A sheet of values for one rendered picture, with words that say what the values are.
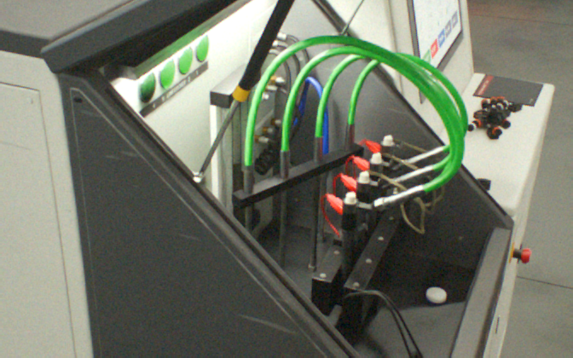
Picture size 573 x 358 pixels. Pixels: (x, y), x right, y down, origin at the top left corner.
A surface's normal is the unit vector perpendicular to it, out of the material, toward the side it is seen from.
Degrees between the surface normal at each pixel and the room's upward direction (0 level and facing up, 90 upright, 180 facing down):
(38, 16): 0
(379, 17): 90
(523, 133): 0
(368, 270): 0
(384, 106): 90
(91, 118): 90
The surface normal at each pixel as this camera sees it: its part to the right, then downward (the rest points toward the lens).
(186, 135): 0.93, 0.20
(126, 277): -0.38, 0.45
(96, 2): 0.02, -0.87
